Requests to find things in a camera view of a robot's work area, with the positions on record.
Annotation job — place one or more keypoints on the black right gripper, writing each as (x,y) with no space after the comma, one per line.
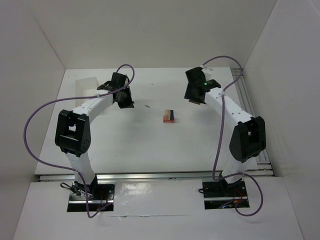
(191,95)

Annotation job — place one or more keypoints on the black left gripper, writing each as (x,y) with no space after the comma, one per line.
(125,99)

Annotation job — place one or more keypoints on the brown balloon wood block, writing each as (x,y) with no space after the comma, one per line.
(194,101)

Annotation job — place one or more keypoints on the red arch wood block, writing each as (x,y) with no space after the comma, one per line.
(168,120)

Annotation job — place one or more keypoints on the natural long wood block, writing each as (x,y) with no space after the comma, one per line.
(168,114)

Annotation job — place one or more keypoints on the blue wood block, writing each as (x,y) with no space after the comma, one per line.
(171,114)

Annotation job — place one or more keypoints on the white perforated plastic box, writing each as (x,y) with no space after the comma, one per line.
(86,87)

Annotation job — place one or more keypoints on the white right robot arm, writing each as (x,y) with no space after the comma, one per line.
(248,137)

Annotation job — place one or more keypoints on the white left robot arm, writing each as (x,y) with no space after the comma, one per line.
(73,130)

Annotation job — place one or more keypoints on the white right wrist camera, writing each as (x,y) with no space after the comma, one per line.
(208,72)

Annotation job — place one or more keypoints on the aluminium rail right side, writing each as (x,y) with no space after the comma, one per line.
(263,162)

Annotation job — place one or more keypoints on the aluminium rail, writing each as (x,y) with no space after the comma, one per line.
(263,162)
(134,176)

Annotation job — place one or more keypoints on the aluminium rail front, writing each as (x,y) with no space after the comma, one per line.
(134,176)

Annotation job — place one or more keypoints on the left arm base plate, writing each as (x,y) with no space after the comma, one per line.
(77,198)

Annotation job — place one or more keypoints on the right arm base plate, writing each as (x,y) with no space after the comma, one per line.
(219,196)

